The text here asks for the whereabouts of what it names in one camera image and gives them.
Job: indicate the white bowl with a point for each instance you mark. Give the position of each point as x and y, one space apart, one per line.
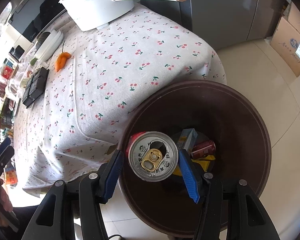
53 40

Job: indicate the stacked cardboard boxes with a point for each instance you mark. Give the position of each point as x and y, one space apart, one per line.
290 47

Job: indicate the dark green pumpkin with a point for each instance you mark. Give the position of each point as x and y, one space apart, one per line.
42 38

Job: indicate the brown plastic bin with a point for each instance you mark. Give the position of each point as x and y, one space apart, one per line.
227 120

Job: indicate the cherry print tablecloth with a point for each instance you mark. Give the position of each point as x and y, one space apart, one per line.
115 67

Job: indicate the cream air fryer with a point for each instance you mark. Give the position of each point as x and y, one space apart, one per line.
12 38

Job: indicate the clear jar red label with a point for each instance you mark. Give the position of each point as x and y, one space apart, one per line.
7 72
0 88

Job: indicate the red drink can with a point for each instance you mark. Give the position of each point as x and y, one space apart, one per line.
152 160
202 148

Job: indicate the black microwave oven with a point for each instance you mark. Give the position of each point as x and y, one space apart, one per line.
40 12

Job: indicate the orange pepper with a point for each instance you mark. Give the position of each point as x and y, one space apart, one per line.
61 61

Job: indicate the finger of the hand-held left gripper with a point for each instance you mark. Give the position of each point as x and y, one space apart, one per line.
2 146
5 158

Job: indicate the blue carton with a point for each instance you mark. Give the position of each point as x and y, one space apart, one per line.
188 137

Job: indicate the yellow wrapper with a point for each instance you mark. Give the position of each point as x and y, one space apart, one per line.
205 163

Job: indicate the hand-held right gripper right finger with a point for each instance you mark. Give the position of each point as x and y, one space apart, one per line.
188 175

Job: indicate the white electric cooking pot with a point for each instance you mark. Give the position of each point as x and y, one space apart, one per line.
95 7

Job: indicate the grey refrigerator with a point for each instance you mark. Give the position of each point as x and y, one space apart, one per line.
227 12

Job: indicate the black plastic tray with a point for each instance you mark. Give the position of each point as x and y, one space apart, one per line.
35 87

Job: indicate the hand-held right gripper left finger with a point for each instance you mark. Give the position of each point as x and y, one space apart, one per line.
112 172

